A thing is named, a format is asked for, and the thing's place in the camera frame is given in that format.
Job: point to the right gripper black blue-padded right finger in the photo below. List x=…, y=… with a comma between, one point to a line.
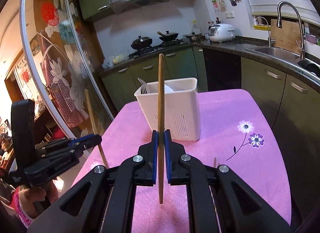
x=218, y=199

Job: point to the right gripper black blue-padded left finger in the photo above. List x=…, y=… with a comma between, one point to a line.
x=103, y=200

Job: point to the black-handled fork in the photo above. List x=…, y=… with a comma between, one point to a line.
x=144, y=88

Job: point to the white ceramic spoon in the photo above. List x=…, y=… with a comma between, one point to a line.
x=168, y=89

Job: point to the pink knitted sleeve forearm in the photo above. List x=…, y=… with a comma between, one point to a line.
x=21, y=210

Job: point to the steel kitchen faucet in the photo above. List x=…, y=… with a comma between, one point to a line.
x=298, y=19

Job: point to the person's left hand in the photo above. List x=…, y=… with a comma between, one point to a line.
x=38, y=194

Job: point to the white plastic utensil holder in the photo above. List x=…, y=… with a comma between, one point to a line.
x=182, y=114

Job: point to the glass sliding door floral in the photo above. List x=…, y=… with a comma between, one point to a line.
x=63, y=57

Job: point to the steel sink basin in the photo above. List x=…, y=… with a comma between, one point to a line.
x=276, y=53

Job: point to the black wok with lid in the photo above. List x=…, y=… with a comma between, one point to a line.
x=141, y=43

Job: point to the small black pot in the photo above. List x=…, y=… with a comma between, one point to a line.
x=194, y=37

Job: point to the white rice cooker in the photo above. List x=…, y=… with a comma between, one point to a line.
x=221, y=33

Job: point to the wooden cutting board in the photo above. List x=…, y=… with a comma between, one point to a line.
x=288, y=37

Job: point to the black pan with handle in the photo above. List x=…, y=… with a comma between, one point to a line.
x=168, y=36

